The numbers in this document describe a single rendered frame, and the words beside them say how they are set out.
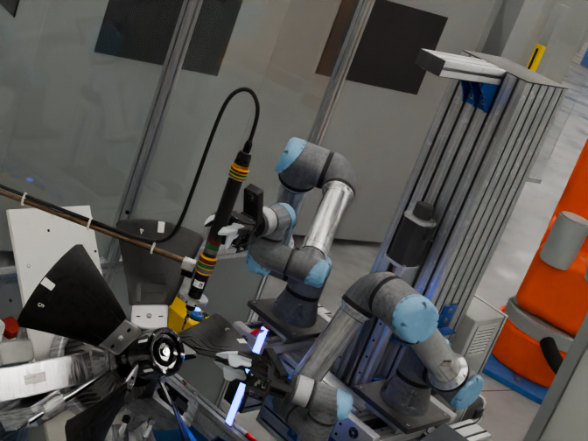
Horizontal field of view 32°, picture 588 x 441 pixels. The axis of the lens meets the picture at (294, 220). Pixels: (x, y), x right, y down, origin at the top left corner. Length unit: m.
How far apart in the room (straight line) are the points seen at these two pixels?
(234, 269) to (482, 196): 1.17
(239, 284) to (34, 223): 1.45
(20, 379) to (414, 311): 0.95
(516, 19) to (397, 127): 2.40
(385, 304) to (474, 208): 0.61
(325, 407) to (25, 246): 0.85
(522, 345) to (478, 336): 2.85
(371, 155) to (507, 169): 3.92
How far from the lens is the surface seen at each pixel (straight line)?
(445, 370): 2.86
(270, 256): 2.72
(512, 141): 3.11
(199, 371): 4.12
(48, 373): 2.50
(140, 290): 2.60
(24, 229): 2.67
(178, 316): 3.05
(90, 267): 2.41
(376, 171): 7.14
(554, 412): 4.08
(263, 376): 2.59
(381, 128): 6.99
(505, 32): 9.21
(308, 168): 2.98
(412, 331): 2.61
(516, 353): 6.35
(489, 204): 3.18
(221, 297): 3.95
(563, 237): 6.13
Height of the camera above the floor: 2.41
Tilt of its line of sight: 19 degrees down
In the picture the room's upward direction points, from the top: 21 degrees clockwise
